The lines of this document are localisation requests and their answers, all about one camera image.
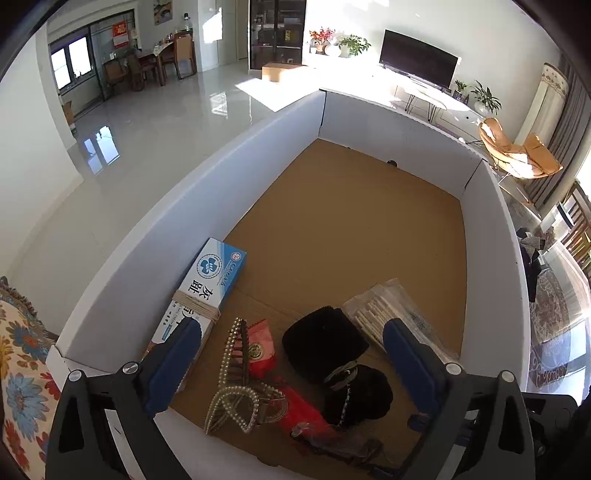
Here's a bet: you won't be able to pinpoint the leafy potted plant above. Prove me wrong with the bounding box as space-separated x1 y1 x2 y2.
337 34 371 58

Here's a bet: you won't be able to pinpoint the red flower bouquet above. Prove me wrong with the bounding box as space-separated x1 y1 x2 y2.
308 28 335 54

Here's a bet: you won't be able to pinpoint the cotton swab packet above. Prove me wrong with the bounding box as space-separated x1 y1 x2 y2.
342 278 462 365

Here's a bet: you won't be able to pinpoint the brown cardboard carton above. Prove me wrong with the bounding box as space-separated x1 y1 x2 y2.
262 62 303 84

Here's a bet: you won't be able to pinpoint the wooden slatted chair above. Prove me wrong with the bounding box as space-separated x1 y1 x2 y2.
556 182 591 273

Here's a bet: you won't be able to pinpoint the dark glass display cabinet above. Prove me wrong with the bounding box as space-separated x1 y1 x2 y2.
248 0 308 75

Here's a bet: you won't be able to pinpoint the floral seat cushion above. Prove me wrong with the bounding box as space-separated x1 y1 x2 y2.
0 276 63 480

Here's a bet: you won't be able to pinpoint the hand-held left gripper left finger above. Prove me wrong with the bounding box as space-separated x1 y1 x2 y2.
45 318 202 480

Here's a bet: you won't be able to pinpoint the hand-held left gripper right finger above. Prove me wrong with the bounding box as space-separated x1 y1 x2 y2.
382 318 537 480

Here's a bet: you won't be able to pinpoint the white cardboard box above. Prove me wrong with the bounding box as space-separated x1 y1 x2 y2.
46 88 532 472

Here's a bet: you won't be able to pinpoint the black television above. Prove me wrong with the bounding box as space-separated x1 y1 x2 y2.
379 29 460 88

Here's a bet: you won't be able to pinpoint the broad-leaf potted plant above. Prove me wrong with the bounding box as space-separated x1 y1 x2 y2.
468 80 502 116

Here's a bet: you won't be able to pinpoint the white television console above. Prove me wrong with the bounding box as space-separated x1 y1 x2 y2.
369 65 485 125

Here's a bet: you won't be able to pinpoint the red snack packet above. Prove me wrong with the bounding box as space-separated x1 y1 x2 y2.
247 319 333 439

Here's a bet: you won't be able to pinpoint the wooden dining table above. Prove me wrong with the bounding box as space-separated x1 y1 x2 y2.
136 46 178 88

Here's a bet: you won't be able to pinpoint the grey curtain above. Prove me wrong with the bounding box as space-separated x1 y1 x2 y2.
526 60 587 208

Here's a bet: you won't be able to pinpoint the white standing air conditioner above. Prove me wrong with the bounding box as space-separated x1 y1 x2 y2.
515 62 568 148

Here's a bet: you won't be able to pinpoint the white coffee table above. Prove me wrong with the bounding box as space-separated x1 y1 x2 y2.
405 85 448 124

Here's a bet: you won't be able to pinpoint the pearl hair clip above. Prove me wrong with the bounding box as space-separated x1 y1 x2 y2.
203 316 289 437

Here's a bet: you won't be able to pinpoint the black velvet pouch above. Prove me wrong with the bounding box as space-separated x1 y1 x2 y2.
321 362 394 430
281 305 370 384

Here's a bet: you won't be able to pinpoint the orange lounge chair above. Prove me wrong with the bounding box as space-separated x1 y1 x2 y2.
478 117 564 181

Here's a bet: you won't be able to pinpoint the blue white medicine box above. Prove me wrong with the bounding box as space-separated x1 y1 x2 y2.
141 237 247 393

